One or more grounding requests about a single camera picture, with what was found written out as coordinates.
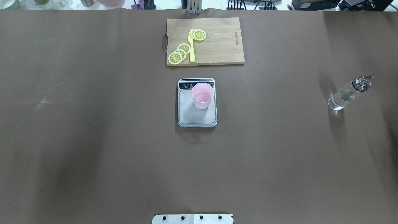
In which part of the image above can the pink plastic cup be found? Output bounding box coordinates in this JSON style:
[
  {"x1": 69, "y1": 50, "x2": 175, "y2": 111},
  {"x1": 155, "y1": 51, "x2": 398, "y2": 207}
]
[{"x1": 192, "y1": 83, "x2": 214, "y2": 109}]

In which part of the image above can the clear glass sauce bottle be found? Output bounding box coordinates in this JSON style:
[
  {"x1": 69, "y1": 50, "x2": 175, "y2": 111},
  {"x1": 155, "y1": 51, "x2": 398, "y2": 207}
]
[{"x1": 328, "y1": 73, "x2": 374, "y2": 111}]

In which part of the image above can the silver kitchen scale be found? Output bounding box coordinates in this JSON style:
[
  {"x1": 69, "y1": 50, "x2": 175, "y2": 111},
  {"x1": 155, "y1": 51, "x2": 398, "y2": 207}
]
[{"x1": 177, "y1": 78, "x2": 218, "y2": 128}]

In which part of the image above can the lemon slice end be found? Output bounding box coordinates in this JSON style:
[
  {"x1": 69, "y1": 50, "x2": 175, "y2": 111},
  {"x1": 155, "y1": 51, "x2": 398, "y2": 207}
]
[{"x1": 168, "y1": 52, "x2": 184, "y2": 65}]

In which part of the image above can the lemon slice middle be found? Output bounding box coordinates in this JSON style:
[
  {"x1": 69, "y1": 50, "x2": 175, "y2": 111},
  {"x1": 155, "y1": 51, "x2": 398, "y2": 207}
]
[{"x1": 174, "y1": 49, "x2": 187, "y2": 61}]

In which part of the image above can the lemon slice near knife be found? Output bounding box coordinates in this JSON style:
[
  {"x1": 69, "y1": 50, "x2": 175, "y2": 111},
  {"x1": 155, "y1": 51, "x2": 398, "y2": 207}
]
[{"x1": 177, "y1": 43, "x2": 191, "y2": 54}]

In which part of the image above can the bamboo cutting board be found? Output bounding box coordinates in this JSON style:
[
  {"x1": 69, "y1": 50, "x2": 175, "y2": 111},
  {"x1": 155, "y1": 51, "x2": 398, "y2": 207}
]
[{"x1": 166, "y1": 17, "x2": 245, "y2": 66}]

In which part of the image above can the yellow plastic knife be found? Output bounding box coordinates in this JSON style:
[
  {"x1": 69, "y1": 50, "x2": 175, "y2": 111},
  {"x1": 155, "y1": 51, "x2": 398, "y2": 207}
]
[{"x1": 187, "y1": 29, "x2": 195, "y2": 63}]

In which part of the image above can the lemon slice single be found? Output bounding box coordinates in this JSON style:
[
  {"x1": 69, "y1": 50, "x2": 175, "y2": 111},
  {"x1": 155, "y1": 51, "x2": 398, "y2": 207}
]
[{"x1": 191, "y1": 29, "x2": 207, "y2": 41}]

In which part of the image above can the aluminium frame post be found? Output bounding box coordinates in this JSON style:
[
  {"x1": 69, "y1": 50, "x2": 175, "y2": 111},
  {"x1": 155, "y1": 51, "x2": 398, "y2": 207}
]
[{"x1": 186, "y1": 0, "x2": 203, "y2": 15}]

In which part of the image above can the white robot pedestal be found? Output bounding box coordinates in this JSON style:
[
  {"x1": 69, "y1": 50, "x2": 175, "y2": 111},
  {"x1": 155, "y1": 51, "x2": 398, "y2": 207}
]
[{"x1": 152, "y1": 214, "x2": 234, "y2": 224}]

